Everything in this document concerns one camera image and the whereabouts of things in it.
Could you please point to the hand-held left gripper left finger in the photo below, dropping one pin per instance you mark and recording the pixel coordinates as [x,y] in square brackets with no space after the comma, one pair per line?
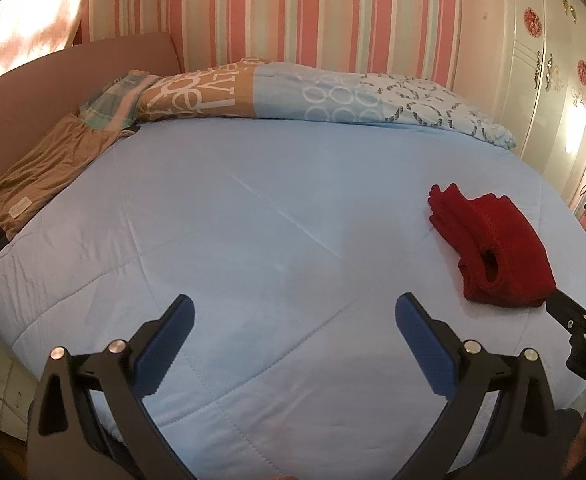
[170,335]

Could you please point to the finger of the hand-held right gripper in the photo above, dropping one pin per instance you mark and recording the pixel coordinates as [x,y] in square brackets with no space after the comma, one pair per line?
[570,307]

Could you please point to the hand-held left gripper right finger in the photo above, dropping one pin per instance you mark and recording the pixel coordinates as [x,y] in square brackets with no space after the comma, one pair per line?
[423,340]

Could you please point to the red garment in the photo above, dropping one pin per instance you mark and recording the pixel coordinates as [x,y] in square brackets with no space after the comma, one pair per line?
[498,245]

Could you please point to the bed with light blue cover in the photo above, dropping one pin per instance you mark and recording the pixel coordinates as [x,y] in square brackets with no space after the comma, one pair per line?
[248,220]

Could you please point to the white cabinet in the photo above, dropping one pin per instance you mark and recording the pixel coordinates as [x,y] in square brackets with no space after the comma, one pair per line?
[3,390]

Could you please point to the cream wardrobe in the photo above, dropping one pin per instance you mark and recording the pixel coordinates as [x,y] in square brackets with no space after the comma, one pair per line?
[548,110]

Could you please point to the brown garment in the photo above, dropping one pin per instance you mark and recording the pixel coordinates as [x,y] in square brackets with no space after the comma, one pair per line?
[48,170]

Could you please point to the red round wardrobe sticker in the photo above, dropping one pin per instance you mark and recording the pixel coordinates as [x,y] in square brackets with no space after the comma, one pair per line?
[583,71]
[532,20]

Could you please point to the checkered pillow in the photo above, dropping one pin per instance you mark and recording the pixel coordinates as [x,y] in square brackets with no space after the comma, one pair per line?
[110,102]

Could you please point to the patterned blue tan pillow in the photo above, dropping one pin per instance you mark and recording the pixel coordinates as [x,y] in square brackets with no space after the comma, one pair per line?
[323,95]

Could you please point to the pink headboard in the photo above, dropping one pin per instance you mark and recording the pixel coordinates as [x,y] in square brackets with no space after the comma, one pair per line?
[48,85]

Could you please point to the pink curtain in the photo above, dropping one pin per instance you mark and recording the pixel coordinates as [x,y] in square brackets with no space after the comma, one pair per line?
[28,20]

